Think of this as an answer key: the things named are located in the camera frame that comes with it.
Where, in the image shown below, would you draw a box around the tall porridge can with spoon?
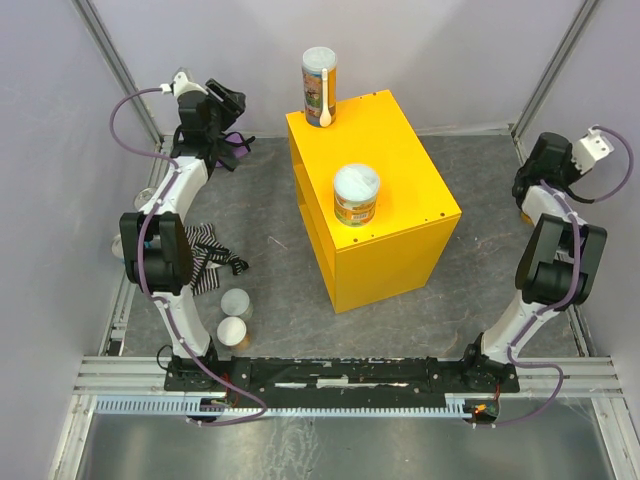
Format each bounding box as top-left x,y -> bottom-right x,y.
302,46 -> 338,128

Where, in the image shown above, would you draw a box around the wide yellow label can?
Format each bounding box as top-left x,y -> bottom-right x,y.
333,163 -> 381,227

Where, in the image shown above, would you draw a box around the yellow cabinet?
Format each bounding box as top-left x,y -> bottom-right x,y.
286,90 -> 461,313

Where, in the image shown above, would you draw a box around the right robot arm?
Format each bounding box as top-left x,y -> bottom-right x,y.
461,127 -> 614,391

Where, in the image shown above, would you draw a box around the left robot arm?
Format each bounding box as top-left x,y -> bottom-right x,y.
119,70 -> 253,392

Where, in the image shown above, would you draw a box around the purple black pouch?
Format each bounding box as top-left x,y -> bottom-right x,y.
208,131 -> 256,172

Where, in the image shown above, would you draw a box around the blue tin can upper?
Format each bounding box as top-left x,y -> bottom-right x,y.
133,187 -> 157,211

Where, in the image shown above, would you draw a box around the black white striped cloth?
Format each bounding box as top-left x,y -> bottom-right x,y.
185,223 -> 249,296

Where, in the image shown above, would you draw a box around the blue yellow tin can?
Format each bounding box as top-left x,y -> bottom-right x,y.
111,234 -> 125,264

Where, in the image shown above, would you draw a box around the clear jar orange contents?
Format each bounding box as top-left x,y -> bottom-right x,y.
216,316 -> 250,350

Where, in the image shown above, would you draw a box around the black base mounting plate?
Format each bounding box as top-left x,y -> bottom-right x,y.
163,356 -> 520,411

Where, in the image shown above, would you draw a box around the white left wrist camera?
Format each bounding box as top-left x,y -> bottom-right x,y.
159,69 -> 208,99

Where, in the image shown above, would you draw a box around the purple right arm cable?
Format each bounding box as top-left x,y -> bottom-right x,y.
469,125 -> 635,430

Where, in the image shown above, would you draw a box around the white slotted cable duct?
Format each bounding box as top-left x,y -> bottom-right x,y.
93,392 -> 496,417

